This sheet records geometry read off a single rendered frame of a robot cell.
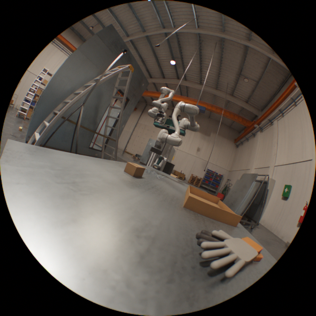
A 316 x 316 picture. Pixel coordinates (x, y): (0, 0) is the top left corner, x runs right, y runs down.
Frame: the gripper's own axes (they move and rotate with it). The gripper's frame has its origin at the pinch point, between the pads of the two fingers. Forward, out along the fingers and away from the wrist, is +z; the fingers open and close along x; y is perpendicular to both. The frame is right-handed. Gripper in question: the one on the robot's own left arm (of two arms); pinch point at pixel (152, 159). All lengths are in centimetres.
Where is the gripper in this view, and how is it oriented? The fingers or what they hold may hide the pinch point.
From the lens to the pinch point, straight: 123.0
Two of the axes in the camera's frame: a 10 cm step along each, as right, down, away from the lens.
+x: -8.9, -4.0, -2.2
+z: -4.0, 9.2, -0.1
